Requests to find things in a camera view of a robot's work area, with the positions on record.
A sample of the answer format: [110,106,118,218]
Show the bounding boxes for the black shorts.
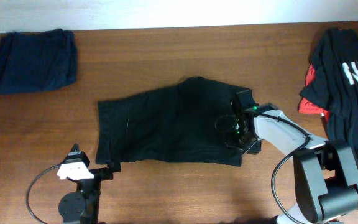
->
[96,77,255,166]

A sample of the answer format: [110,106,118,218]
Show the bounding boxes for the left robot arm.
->
[57,143,121,224]

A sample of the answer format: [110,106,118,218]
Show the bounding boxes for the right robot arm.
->
[227,89,358,223]

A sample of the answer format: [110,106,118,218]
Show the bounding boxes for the red garment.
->
[298,64,330,121]

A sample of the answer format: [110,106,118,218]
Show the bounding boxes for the folded navy blue garment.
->
[0,29,78,95]

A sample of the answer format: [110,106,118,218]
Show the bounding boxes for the black printed t-shirt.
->
[300,28,358,166]

